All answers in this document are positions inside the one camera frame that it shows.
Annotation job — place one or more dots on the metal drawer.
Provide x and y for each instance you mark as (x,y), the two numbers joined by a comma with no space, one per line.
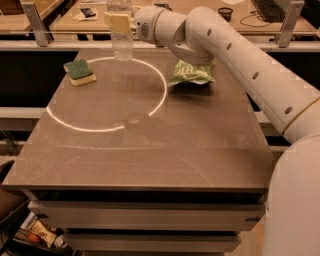
(148,216)
(152,243)

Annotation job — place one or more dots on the clear plastic water bottle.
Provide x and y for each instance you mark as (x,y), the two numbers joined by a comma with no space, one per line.
(122,44)

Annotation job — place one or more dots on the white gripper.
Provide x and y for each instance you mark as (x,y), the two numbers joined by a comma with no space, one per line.
(144,24)

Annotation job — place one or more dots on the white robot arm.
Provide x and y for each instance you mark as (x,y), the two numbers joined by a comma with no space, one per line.
(292,217)

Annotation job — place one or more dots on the upper metal drawer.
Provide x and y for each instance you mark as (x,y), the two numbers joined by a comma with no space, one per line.
(148,216)

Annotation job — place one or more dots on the black mesh cup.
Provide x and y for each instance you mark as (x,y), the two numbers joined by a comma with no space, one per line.
(226,13)

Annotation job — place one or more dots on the lower metal drawer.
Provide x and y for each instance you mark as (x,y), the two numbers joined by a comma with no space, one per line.
(152,243)

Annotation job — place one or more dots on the black phone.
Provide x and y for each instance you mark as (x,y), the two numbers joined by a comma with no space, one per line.
(87,12)

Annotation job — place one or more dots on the green and yellow sponge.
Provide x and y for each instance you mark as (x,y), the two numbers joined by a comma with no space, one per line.
(79,72)

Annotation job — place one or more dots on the black keyboard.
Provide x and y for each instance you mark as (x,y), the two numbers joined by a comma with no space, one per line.
(269,10)

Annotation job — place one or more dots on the snack box on shelf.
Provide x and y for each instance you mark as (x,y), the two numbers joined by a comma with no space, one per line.
(36,227)

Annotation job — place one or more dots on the green chip bag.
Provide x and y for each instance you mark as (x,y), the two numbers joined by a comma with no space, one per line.
(196,74)

